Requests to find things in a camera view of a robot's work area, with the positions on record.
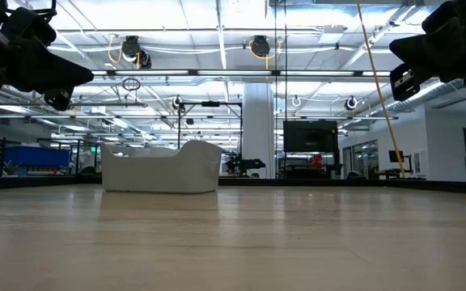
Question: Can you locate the black metal frame rig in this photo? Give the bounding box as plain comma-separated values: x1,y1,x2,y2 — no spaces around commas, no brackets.
176,100,244,158

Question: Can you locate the hanging black cable loop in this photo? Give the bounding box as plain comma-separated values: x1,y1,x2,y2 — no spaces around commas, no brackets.
121,76,142,93

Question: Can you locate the large black monitor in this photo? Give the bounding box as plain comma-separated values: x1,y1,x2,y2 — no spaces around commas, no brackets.
282,120,340,154

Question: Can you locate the thin black vertical pole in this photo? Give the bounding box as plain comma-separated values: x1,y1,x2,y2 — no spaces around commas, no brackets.
273,0,278,179
283,0,288,179

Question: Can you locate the white plastic basket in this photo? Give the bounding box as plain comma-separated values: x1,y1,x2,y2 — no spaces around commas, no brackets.
100,139,224,195

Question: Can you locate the yellow rope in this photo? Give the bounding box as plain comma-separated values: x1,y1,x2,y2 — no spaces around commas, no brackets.
355,0,407,179

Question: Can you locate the white building column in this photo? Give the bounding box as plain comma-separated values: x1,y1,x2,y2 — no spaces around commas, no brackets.
242,82,276,179

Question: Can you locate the black ceiling cord reel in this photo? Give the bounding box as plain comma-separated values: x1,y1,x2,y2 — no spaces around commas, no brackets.
120,35,153,70
248,35,273,59

